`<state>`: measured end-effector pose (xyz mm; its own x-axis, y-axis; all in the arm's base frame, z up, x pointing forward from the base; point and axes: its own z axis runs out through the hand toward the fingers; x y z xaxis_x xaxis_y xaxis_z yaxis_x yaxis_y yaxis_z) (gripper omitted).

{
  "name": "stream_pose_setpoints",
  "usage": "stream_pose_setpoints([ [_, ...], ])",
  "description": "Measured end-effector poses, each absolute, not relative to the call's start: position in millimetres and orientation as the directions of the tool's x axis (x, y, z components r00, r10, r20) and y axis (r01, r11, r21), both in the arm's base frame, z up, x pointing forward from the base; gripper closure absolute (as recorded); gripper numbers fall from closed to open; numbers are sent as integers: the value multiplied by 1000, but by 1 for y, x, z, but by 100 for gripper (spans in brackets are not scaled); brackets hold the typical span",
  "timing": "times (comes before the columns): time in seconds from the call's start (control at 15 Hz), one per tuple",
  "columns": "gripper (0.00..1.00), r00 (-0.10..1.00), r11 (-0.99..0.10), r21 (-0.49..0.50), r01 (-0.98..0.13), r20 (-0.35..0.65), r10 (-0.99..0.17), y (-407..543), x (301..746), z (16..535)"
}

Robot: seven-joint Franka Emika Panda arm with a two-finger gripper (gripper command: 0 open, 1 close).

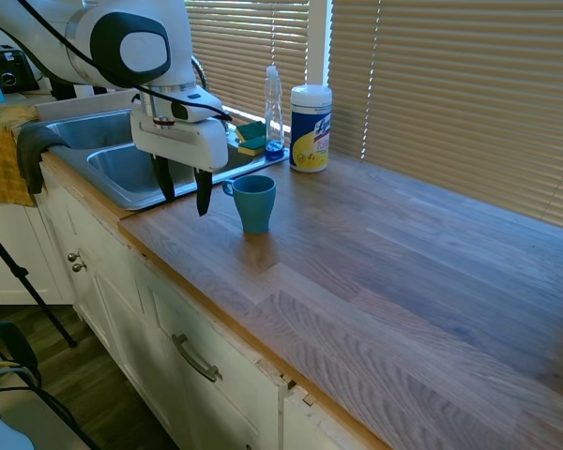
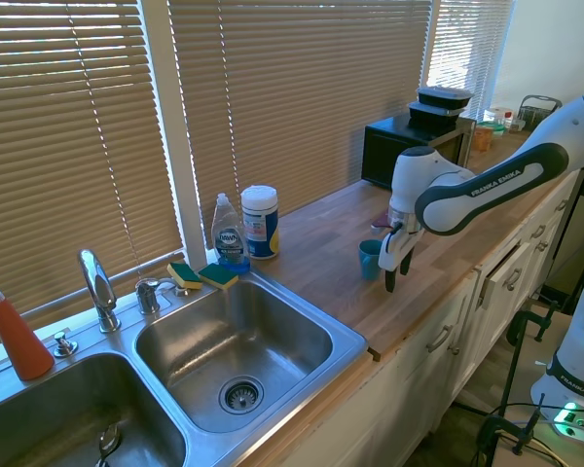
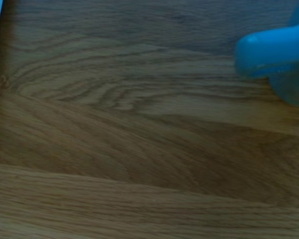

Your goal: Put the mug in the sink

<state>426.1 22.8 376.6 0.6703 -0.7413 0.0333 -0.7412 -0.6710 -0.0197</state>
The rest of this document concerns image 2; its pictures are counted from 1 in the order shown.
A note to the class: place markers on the black clamp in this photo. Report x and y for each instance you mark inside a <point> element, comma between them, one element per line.
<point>518,335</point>
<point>496,430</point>

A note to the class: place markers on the disinfecting wipes canister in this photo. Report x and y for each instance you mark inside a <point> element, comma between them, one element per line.
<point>260,221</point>

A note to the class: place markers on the metal drain strainer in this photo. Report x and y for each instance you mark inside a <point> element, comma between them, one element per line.
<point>241,394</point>

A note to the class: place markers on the metal basin stopper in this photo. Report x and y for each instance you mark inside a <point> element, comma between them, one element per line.
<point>109,440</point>

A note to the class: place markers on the maroon flat item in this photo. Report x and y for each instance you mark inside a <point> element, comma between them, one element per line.
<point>380,222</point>

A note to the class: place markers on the black microwave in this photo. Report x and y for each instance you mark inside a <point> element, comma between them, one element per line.
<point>394,151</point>

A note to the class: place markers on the clear dish soap bottle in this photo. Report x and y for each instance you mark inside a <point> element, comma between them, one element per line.
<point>229,238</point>

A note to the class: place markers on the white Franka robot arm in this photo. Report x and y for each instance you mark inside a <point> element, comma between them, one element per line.
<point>491,185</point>

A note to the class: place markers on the black plastic food container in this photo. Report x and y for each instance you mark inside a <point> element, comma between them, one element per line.
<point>433,116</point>
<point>444,96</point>

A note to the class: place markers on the chrome sink sprayer knob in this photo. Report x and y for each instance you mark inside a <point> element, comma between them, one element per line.
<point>64,344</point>

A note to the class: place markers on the orange spray bottle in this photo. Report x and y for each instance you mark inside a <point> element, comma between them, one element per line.
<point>19,340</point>

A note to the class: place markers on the orange jar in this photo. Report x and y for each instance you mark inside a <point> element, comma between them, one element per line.
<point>483,137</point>

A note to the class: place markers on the white base cabinet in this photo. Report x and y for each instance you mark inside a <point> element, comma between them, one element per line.
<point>418,379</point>

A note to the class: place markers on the clear container green lid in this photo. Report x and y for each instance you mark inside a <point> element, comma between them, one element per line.
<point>498,119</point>

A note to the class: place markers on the stainless steel double sink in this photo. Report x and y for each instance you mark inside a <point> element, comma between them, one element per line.
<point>253,340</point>

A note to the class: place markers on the teal mug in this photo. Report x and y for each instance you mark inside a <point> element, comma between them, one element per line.
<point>370,260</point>

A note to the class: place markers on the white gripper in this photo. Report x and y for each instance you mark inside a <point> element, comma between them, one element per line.
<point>394,248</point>

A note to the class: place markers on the yellow green sponge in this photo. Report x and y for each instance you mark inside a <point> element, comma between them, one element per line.
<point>218,277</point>
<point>185,276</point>

